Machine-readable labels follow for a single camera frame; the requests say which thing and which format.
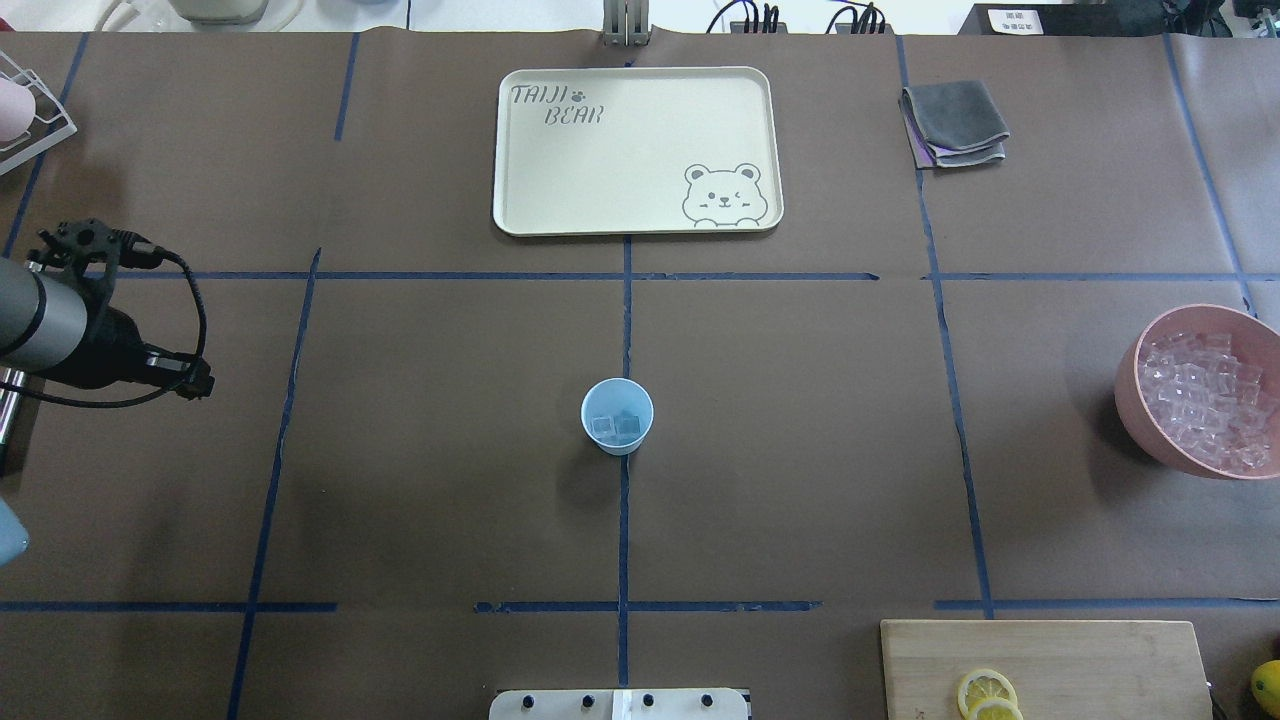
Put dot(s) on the lemon slices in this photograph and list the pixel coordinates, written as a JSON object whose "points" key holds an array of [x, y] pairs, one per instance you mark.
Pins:
{"points": [[987, 694]]}

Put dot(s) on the steel muddler black tip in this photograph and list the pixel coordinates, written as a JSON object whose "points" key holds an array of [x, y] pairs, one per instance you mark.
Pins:
{"points": [[10, 401]]}

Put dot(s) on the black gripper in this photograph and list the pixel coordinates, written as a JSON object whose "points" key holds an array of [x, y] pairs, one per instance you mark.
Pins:
{"points": [[108, 346]]}

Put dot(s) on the pink cup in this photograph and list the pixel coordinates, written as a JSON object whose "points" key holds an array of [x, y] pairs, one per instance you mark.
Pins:
{"points": [[17, 109]]}

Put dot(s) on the white cup rack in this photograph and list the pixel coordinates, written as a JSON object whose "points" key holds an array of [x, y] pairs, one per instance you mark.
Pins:
{"points": [[33, 120]]}

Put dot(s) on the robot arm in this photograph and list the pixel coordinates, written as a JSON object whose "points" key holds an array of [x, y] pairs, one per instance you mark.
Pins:
{"points": [[61, 330]]}

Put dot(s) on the grey folded cloth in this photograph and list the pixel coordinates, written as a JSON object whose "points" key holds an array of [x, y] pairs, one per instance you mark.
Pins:
{"points": [[953, 125]]}

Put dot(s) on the pink bowl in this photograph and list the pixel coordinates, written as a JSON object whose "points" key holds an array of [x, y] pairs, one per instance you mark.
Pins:
{"points": [[1259, 343]]}

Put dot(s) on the ice cube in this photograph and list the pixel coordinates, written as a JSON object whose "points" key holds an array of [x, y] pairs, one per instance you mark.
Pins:
{"points": [[603, 429], [629, 428]]}

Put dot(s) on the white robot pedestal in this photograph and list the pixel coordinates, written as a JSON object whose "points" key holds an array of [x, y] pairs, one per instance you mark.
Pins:
{"points": [[622, 703]]}

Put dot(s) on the aluminium frame post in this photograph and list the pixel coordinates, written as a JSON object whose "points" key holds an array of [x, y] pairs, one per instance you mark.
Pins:
{"points": [[626, 23]]}

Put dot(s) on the clear ice cubes pile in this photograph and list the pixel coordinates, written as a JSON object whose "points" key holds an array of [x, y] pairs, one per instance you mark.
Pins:
{"points": [[1210, 403]]}

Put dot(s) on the yellow lemon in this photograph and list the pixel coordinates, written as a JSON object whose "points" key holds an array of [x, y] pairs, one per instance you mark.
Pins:
{"points": [[1265, 687]]}

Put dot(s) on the wooden cutting board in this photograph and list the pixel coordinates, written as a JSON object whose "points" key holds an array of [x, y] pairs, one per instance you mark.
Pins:
{"points": [[1060, 669]]}

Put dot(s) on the cream bear tray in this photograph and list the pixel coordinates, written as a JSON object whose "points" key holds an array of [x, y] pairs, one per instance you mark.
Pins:
{"points": [[636, 150]]}

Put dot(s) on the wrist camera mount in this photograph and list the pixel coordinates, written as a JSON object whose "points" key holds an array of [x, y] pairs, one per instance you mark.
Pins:
{"points": [[87, 255]]}

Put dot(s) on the light blue cup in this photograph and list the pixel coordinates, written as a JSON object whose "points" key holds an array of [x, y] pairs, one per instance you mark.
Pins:
{"points": [[614, 396]]}

